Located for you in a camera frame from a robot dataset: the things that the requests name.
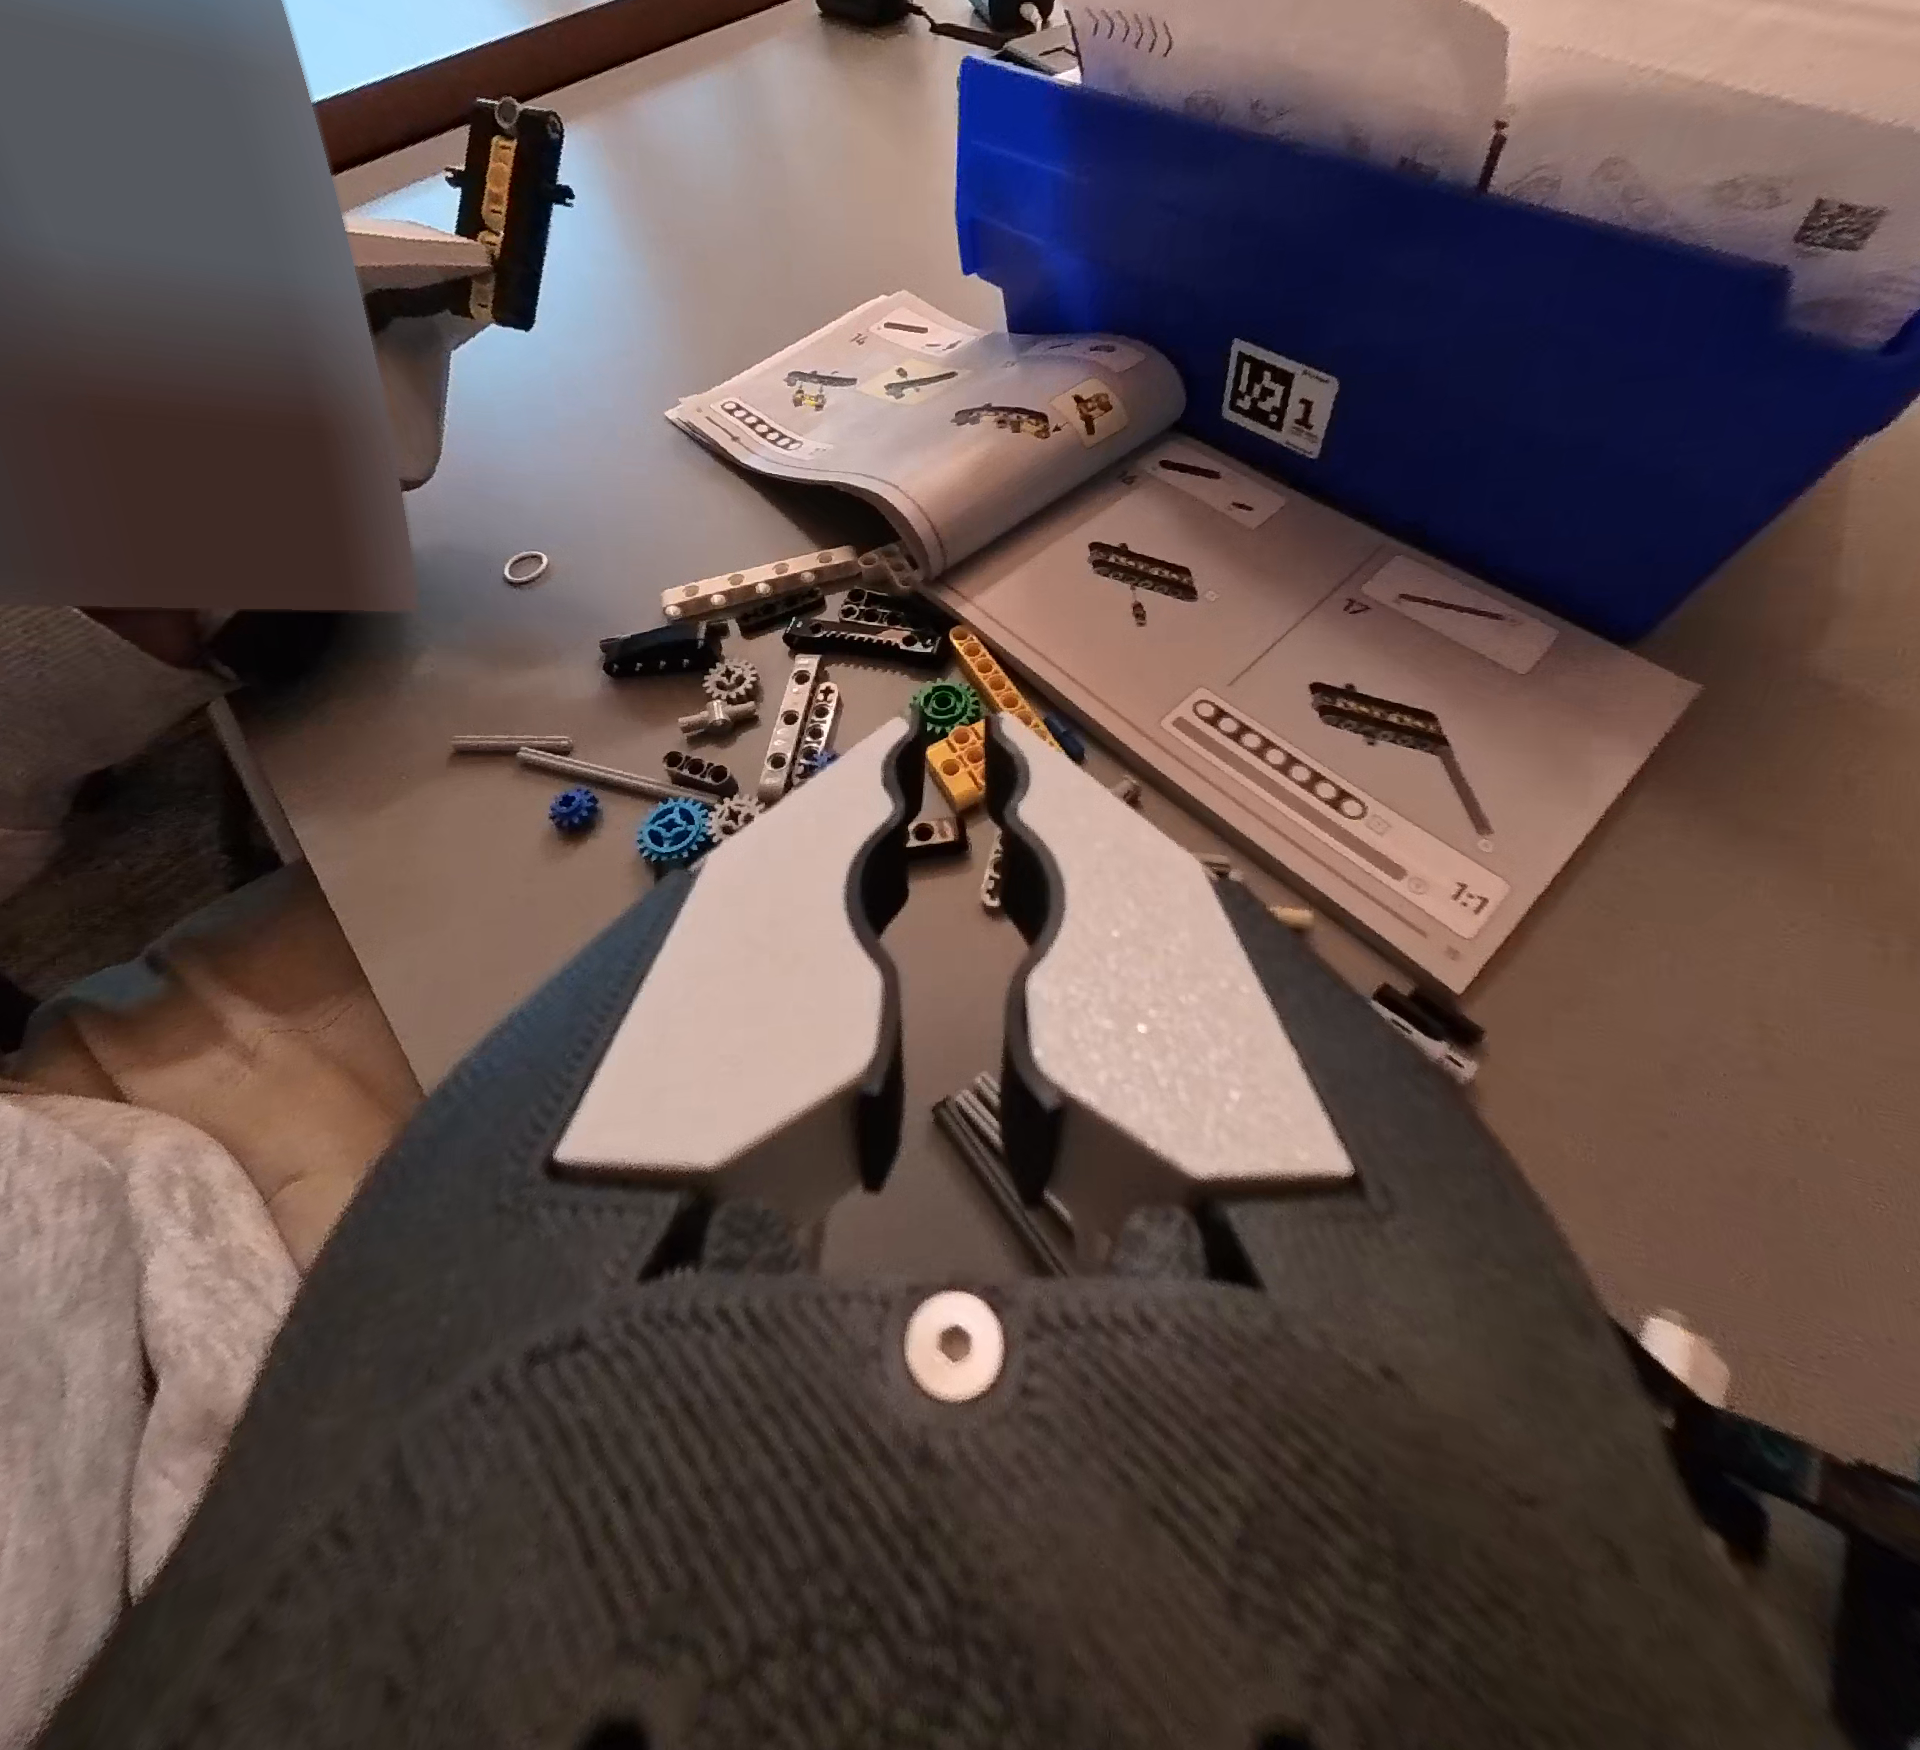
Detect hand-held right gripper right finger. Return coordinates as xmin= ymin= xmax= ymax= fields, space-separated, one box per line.
xmin=992 ymin=715 xmax=1357 ymax=1278

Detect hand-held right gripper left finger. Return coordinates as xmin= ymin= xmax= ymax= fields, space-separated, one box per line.
xmin=548 ymin=715 xmax=923 ymax=1276

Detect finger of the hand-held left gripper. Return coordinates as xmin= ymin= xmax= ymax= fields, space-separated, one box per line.
xmin=363 ymin=279 xmax=498 ymax=495
xmin=340 ymin=212 xmax=501 ymax=283

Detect black yellow lego assembly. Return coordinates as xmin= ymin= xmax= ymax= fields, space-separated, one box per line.
xmin=445 ymin=97 xmax=579 ymax=336

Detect dark long lego axle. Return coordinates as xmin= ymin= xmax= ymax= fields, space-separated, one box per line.
xmin=930 ymin=1074 xmax=1077 ymax=1276

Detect grey thin lego liftarm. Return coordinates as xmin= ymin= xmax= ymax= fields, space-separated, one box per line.
xmin=756 ymin=653 xmax=843 ymax=800

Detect black curved lego panel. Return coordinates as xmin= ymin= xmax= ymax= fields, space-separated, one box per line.
xmin=599 ymin=620 xmax=721 ymax=685

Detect lego instruction booklet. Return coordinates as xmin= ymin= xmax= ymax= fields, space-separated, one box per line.
xmin=668 ymin=292 xmax=1705 ymax=993

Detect yellow long lego beam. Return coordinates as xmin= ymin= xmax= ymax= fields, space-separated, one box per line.
xmin=945 ymin=624 xmax=1077 ymax=756

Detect white long lego beam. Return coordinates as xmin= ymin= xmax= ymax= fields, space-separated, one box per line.
xmin=658 ymin=543 xmax=906 ymax=624

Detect black lego gear rack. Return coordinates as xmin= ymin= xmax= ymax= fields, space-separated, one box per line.
xmin=785 ymin=589 xmax=955 ymax=664

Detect blue plastic bin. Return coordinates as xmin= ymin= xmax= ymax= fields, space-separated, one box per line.
xmin=957 ymin=55 xmax=1920 ymax=641

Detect white printed paper sheets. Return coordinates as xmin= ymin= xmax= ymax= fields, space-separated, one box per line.
xmin=1052 ymin=0 xmax=1920 ymax=353

